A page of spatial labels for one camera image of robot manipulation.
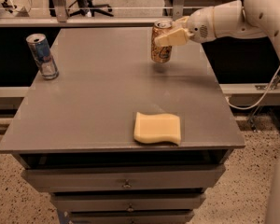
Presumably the blue silver energy drink can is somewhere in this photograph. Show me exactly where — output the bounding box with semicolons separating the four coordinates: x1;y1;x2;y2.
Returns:
26;34;59;80

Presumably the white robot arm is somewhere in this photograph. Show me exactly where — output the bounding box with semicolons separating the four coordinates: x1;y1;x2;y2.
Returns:
155;0;280;224

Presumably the grey metal railing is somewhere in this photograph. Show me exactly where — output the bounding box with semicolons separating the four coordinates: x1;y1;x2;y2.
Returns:
0;0;201;27

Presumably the grey drawer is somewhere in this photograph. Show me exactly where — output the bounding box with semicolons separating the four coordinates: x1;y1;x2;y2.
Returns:
21;164;225;193
51;193;205;212
69;210;194;224

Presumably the middle grey drawer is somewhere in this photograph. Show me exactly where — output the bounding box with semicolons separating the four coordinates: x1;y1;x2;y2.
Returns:
51;193;205;212

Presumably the white cable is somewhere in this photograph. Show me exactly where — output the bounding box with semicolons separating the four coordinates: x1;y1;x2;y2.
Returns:
226;63;280;111

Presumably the top grey drawer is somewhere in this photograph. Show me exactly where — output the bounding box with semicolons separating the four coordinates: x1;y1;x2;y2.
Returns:
21;164;225;193

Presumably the yellow wavy sponge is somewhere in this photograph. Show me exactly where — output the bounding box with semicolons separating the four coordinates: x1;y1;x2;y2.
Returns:
133;112;181;145

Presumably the grey drawer cabinet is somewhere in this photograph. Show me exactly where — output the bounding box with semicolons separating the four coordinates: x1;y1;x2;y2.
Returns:
0;26;246;224

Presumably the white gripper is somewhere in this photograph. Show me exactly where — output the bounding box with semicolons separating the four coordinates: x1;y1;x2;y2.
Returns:
154;7;216;47

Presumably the bottom grey drawer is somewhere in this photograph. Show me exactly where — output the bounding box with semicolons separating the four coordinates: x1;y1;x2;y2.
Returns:
69;210;194;224

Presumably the orange soda can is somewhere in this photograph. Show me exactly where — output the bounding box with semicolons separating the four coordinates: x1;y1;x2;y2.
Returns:
151;20;172;63

